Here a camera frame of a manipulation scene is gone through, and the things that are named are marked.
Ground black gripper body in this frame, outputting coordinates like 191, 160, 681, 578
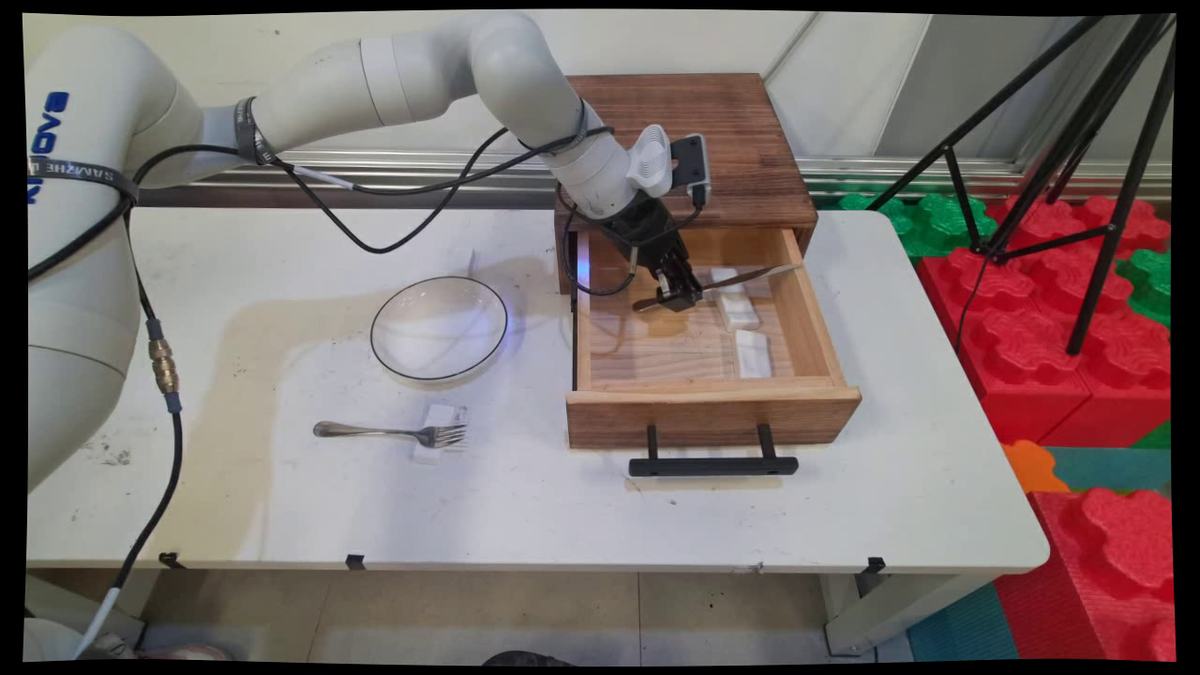
599, 196, 691, 274

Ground silver table knife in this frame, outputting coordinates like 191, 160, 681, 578
632, 262, 804, 313

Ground long white ceramic rest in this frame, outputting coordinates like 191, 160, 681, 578
710, 268, 762, 332

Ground short white ceramic rest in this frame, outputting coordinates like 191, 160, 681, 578
734, 330, 773, 380

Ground dark brown wooden cabinet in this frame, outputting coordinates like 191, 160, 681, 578
555, 74, 821, 297

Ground white plate with black rim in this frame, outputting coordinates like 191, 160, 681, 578
370, 276, 510, 383

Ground green foam block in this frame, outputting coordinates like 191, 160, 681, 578
839, 192, 999, 259
1117, 248, 1173, 327

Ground silver fork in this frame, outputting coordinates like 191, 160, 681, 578
313, 421, 468, 448

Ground large red foam block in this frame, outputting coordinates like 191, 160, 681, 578
917, 246, 1173, 449

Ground white table leg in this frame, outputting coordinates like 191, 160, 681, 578
820, 572, 967, 657

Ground orange foam piece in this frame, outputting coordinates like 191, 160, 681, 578
1001, 441, 1073, 496

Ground black tripod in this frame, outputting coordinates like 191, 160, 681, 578
867, 14, 1178, 357

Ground teal foam mat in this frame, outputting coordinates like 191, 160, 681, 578
907, 583, 1021, 662
1045, 447, 1173, 495

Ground black cable with silver plug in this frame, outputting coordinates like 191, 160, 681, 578
561, 187, 706, 297

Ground white ribbed camera mount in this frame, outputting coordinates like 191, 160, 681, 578
626, 124, 674, 198

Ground black velcro cable strap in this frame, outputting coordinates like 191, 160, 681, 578
518, 98, 615, 156

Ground light wooden drawer black handle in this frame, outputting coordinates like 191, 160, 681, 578
566, 228, 863, 479

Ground aluminium wall rail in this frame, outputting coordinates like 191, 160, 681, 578
141, 145, 1173, 209

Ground black cable with white sleeve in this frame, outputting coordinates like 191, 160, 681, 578
28, 127, 615, 282

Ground thick black cable brass connector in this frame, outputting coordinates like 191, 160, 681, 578
70, 202, 186, 657

